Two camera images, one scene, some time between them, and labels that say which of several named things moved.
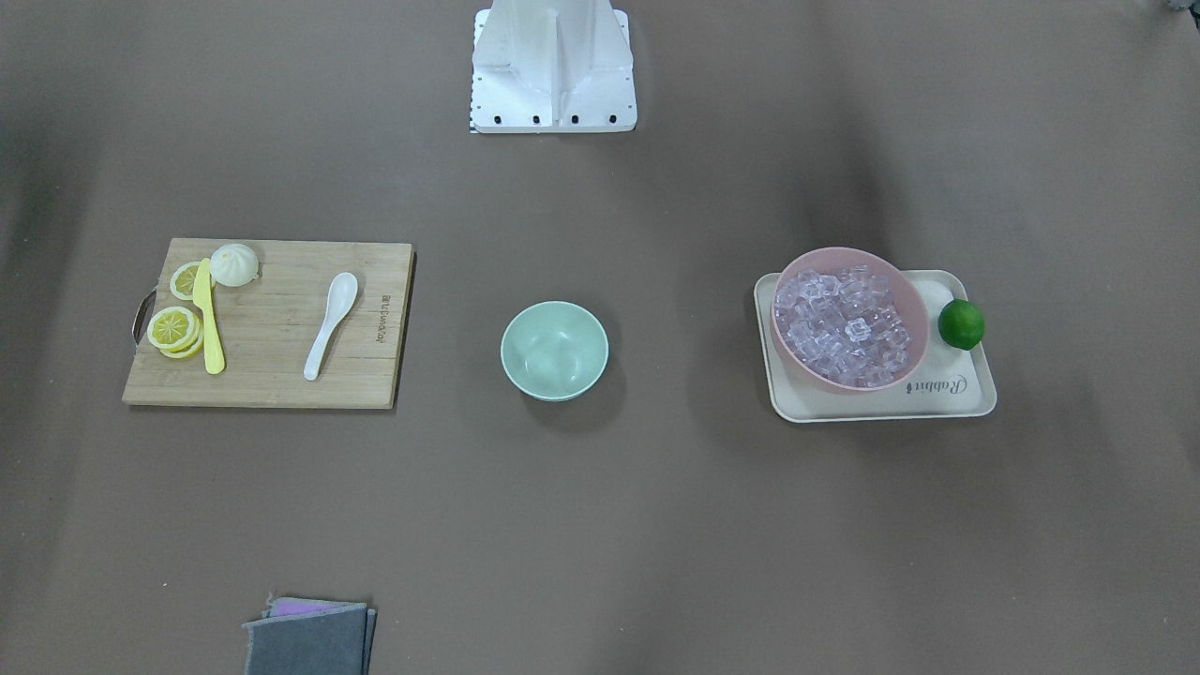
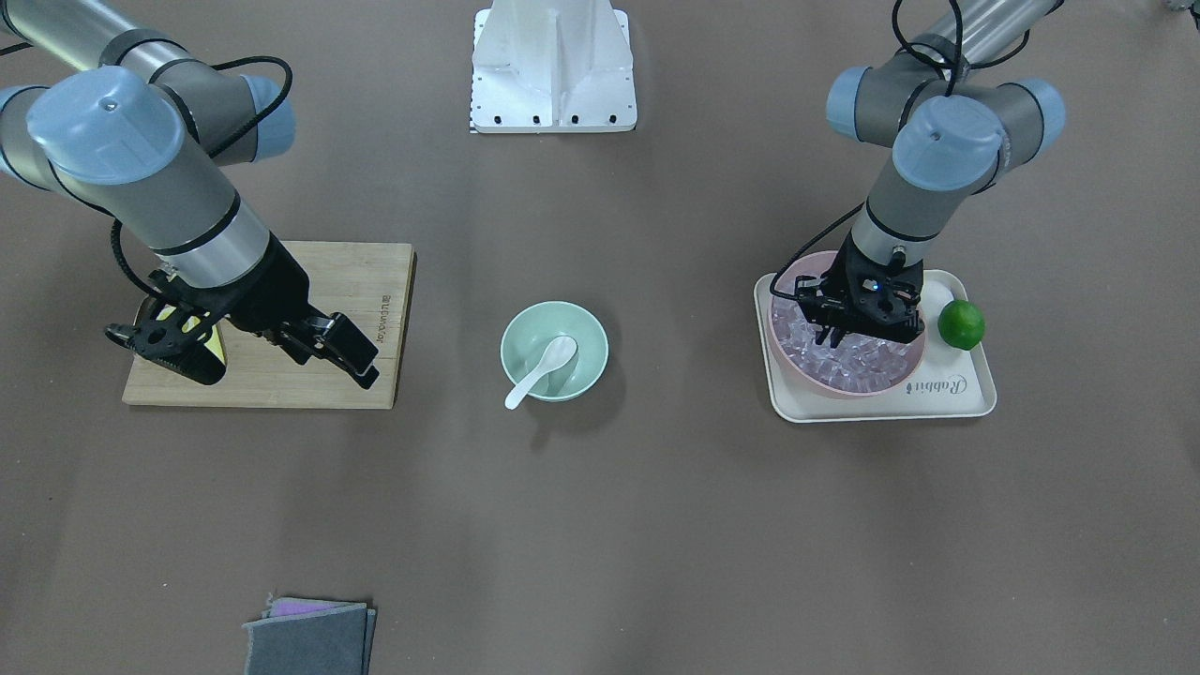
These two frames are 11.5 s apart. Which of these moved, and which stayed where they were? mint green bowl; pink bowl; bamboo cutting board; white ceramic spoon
Moved: white ceramic spoon
Stayed: bamboo cutting board; pink bowl; mint green bowl
